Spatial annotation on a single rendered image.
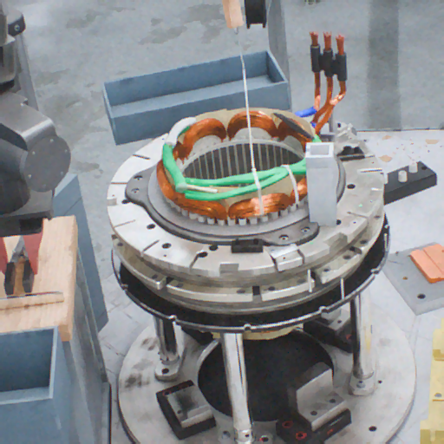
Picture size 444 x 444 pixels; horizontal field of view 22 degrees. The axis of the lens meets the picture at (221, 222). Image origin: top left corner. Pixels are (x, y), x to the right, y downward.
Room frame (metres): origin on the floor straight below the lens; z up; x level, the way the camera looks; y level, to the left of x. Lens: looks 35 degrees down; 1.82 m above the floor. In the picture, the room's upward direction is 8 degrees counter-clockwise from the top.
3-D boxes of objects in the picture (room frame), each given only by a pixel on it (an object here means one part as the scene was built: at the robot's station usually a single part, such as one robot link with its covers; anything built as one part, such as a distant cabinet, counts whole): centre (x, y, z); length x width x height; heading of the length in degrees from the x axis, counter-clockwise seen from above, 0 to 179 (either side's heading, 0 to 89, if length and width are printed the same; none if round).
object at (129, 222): (1.09, -0.03, 1.09); 0.32 x 0.32 x 0.01
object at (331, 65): (1.15, -0.14, 1.21); 0.04 x 0.04 x 0.03; 81
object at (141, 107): (1.41, 0.01, 0.92); 0.25 x 0.11 x 0.28; 98
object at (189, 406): (1.02, 0.07, 0.83); 0.05 x 0.04 x 0.02; 19
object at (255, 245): (0.96, -0.02, 1.10); 0.03 x 0.01 x 0.01; 81
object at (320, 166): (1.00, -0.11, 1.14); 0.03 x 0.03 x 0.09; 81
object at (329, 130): (1.17, -0.14, 1.15); 0.03 x 0.02 x 0.12; 163
